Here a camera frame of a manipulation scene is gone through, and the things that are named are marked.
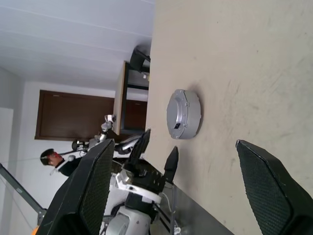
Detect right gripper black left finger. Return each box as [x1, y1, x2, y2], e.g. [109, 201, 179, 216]
[35, 138, 115, 235]

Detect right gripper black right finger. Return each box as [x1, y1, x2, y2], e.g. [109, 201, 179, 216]
[235, 139, 313, 235]

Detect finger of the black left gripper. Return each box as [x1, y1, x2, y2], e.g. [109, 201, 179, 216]
[129, 128, 152, 170]
[163, 145, 179, 185]

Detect silver motor stator housing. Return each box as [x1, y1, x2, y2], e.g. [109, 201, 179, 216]
[166, 89, 202, 141]

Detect silver background humanoid robot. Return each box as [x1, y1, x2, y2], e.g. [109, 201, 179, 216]
[72, 113, 118, 157]

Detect person in dark top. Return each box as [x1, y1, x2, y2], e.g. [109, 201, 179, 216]
[40, 147, 83, 177]

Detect light wood desk black legs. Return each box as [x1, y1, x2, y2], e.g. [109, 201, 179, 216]
[114, 60, 150, 136]

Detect grey metal gantry beam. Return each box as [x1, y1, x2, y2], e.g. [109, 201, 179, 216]
[0, 162, 48, 228]

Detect brown wooden door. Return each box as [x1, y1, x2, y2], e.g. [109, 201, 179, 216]
[34, 89, 116, 141]

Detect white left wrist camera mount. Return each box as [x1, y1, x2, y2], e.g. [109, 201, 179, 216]
[110, 170, 162, 204]

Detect thin white cable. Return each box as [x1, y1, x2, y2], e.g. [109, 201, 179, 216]
[160, 188, 178, 232]

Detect grey metal table frame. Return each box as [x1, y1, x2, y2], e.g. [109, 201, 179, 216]
[156, 185, 237, 235]

